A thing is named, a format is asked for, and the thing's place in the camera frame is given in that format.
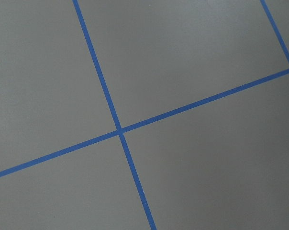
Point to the brown paper table mat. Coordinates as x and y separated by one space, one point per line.
144 114

